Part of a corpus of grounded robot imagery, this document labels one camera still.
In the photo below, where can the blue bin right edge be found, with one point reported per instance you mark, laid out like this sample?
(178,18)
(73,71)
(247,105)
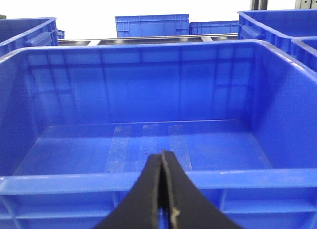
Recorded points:
(304,49)

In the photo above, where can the blue plastic bin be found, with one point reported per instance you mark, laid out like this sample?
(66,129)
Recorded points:
(27,32)
(77,125)

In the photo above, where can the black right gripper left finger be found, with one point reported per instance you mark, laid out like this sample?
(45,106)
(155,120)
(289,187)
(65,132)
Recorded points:
(139,209)

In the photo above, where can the steel table frame rail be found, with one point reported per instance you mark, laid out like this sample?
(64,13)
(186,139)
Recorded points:
(149,40)

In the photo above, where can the blue plastic bin left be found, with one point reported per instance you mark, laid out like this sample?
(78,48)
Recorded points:
(27,32)

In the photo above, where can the blue bin far right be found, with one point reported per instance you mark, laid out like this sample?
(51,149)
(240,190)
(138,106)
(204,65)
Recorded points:
(277,27)

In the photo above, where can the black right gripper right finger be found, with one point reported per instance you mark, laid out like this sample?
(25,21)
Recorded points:
(185,206)

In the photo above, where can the blue plastic bin right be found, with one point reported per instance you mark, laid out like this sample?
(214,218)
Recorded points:
(77,125)

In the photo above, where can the distant low blue crate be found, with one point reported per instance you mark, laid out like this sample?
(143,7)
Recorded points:
(213,27)

